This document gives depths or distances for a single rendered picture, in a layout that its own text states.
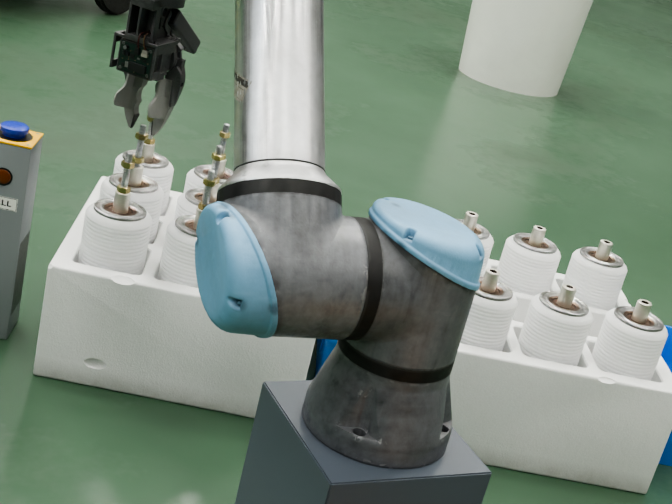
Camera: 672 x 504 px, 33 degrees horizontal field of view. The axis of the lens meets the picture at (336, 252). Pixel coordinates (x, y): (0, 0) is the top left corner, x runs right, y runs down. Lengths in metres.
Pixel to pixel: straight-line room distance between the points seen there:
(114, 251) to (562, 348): 0.66
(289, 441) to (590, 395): 0.69
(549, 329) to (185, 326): 0.53
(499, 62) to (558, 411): 2.60
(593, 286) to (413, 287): 0.94
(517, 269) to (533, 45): 2.33
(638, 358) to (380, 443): 0.73
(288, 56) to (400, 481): 0.41
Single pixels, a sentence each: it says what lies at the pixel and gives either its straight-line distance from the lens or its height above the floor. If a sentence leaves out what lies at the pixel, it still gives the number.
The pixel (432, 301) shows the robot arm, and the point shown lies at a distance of 1.04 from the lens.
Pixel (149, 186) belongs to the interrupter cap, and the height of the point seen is 0.25.
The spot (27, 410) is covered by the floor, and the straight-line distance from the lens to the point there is 1.64.
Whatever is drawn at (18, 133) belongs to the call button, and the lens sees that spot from 1.69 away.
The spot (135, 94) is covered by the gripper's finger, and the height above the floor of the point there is 0.39.
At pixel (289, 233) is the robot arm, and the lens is 0.99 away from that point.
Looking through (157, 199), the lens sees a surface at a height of 0.24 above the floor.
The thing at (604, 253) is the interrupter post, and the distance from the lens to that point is 1.96.
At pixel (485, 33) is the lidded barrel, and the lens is 4.21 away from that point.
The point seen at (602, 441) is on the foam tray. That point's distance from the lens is 1.76.
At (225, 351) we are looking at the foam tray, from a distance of 1.65.
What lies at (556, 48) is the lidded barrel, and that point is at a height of 0.19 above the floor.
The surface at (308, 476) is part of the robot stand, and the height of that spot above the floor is 0.28.
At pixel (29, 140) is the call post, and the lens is 1.69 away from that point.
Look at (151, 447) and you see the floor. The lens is 1.60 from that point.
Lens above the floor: 0.88
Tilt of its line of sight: 22 degrees down
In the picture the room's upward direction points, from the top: 14 degrees clockwise
